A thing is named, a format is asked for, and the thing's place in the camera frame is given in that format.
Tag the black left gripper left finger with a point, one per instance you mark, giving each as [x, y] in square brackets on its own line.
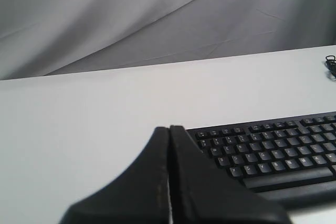
[139, 195]

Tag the black acer keyboard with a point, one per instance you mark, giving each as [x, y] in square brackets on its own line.
[287, 160]

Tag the grey fabric backdrop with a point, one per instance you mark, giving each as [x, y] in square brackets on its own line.
[50, 37]

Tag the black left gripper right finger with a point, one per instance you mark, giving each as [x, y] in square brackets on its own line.
[201, 193]

